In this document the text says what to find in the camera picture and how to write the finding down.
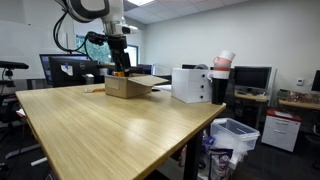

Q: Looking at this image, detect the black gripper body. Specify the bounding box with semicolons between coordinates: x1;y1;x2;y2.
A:
107;34;130;58

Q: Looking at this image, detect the brown cardboard box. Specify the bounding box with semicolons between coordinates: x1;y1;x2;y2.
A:
104;73;170;100

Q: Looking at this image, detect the white drawer unit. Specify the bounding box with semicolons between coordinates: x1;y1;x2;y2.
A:
170;67;214;104

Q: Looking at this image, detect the black monitor with lit screen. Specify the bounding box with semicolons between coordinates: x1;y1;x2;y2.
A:
39;53;91;86

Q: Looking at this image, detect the white mug with red rim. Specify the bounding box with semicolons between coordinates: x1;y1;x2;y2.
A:
207;67;232;81

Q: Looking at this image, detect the pink mug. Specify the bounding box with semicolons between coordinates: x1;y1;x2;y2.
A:
212;55;233;70

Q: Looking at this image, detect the black tumbler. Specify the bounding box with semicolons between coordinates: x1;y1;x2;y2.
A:
211;77;230;106

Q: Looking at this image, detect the white paper cup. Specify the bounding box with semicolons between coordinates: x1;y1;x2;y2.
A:
218;49;237;63

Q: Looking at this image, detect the black table leg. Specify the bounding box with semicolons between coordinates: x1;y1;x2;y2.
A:
182;129;205;180

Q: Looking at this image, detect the black desktop monitor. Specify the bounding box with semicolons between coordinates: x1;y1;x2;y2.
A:
233;65;273;92
310;69;320;94

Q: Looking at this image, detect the clear plastic storage bin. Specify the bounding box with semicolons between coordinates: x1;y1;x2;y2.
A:
209;117;262;158

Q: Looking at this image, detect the wooden office desk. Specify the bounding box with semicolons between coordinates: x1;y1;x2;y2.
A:
233;91;271;132

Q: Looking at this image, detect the dark snack bag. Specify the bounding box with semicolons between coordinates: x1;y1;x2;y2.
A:
208;148;234;180

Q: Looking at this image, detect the white cabinet with red top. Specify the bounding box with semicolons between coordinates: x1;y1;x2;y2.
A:
260;108;303;153

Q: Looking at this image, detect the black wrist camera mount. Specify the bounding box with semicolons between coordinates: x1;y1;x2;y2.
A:
86;30;110;47

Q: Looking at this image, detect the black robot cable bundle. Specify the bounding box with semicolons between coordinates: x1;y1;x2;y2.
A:
52;9;91;56

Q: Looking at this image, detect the black camera bar on stand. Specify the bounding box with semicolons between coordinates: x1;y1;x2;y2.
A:
0;60;30;88

